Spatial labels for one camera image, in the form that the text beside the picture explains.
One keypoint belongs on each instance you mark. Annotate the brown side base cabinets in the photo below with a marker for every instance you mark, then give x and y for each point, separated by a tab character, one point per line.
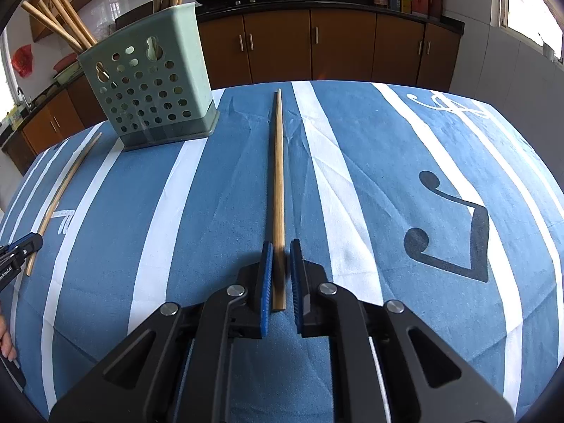
48	119

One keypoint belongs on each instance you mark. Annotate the red plastic bag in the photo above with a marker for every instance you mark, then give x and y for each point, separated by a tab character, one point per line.
23	61

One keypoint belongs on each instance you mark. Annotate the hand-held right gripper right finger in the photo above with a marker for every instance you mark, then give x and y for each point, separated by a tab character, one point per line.
296	291

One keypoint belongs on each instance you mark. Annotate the brown kitchen base cabinets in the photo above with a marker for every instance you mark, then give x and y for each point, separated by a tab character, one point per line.
343	44

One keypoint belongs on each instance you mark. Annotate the person's left hand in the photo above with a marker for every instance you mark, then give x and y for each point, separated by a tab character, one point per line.
6	339

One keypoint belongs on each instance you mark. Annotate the black kitchen countertop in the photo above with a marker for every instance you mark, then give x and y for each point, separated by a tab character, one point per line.
335	0

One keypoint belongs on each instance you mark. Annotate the blue white striped tablecloth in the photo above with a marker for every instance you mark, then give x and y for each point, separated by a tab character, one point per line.
352	185

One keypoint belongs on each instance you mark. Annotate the green perforated utensil holder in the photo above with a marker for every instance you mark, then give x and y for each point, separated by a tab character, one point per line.
185	61

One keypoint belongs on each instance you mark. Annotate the sink faucet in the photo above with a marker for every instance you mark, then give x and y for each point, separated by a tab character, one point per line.
23	99

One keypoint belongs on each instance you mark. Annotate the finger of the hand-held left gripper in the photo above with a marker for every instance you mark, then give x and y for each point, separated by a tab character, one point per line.
26	246

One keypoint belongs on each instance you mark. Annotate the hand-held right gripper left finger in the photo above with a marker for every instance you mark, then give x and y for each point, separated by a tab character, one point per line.
265	291

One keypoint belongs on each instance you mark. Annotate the red basin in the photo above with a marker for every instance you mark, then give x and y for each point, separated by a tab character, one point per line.
66	62

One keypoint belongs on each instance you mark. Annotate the window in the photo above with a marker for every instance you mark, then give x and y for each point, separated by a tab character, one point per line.
528	0

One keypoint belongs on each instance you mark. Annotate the small cup on windowsill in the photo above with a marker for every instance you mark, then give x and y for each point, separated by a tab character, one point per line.
548	50

